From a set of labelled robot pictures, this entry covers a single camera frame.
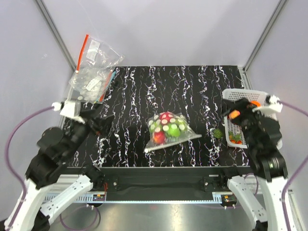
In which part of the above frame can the peach fruit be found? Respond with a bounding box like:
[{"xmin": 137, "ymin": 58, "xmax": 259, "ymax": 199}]
[{"xmin": 228, "ymin": 110, "xmax": 241, "ymax": 120}]

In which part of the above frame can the clear bag with red zipper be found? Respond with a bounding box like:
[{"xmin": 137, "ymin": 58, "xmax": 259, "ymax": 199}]
[{"xmin": 75, "ymin": 34, "xmax": 125, "ymax": 74}]

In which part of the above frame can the white plastic basket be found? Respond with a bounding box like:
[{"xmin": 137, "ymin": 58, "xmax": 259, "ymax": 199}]
[{"xmin": 222, "ymin": 89, "xmax": 283, "ymax": 149}]

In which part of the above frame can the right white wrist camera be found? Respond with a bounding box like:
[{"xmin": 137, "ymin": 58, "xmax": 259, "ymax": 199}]
[{"xmin": 252, "ymin": 95, "xmax": 283, "ymax": 116}]

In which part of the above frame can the green plastic leaf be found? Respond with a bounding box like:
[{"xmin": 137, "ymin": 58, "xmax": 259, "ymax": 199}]
[{"xmin": 213, "ymin": 128, "xmax": 224, "ymax": 139}]

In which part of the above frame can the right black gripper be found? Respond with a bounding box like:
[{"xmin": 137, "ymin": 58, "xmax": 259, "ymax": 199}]
[{"xmin": 220, "ymin": 96, "xmax": 270, "ymax": 150}]

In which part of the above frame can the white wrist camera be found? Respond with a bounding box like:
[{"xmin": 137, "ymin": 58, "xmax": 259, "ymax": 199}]
[
  {"xmin": 52, "ymin": 100, "xmax": 81, "ymax": 119},
  {"xmin": 252, "ymin": 95, "xmax": 283, "ymax": 116}
]

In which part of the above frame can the clear bag with coloured zippers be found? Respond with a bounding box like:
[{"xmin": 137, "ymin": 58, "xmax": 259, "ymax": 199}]
[{"xmin": 69, "ymin": 67, "xmax": 114, "ymax": 103}]

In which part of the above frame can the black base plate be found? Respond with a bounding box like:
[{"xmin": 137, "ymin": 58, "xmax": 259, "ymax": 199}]
[{"xmin": 101, "ymin": 167, "xmax": 230, "ymax": 203}]

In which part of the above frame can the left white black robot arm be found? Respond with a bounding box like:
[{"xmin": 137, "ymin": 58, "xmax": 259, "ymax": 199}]
[{"xmin": 0, "ymin": 105, "xmax": 115, "ymax": 231}]

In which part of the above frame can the green bell pepper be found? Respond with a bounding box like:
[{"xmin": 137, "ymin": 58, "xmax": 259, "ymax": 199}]
[{"xmin": 149, "ymin": 121, "xmax": 162, "ymax": 134}]

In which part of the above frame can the red apple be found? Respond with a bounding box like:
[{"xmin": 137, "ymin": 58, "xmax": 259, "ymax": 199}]
[{"xmin": 159, "ymin": 112, "xmax": 175, "ymax": 123}]

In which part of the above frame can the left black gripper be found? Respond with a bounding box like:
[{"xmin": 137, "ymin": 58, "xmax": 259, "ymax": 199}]
[{"xmin": 64, "ymin": 109, "xmax": 116, "ymax": 160}]

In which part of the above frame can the red yellow pomegranate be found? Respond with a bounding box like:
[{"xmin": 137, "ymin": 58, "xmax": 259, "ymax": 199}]
[{"xmin": 153, "ymin": 131, "xmax": 166, "ymax": 144}]

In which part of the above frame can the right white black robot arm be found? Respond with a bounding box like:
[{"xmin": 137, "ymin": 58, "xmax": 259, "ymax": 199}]
[{"xmin": 218, "ymin": 96, "xmax": 308, "ymax": 231}]

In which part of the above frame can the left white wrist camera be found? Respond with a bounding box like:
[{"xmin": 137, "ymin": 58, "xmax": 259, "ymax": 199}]
[{"xmin": 52, "ymin": 100, "xmax": 81, "ymax": 119}]

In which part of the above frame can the black marble pattern mat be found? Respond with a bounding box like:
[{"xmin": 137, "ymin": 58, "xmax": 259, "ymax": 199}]
[{"xmin": 68, "ymin": 65, "xmax": 249, "ymax": 168}]

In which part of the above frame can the clear bag with white dots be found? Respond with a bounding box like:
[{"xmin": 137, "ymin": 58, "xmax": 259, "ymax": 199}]
[{"xmin": 144, "ymin": 111, "xmax": 202, "ymax": 153}]

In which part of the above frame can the orange fruit top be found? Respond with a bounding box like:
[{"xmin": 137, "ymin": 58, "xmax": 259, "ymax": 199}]
[{"xmin": 250, "ymin": 101, "xmax": 261, "ymax": 107}]

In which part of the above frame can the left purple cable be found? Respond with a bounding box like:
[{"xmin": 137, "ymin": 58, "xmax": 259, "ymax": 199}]
[{"xmin": 4, "ymin": 107, "xmax": 101, "ymax": 229}]

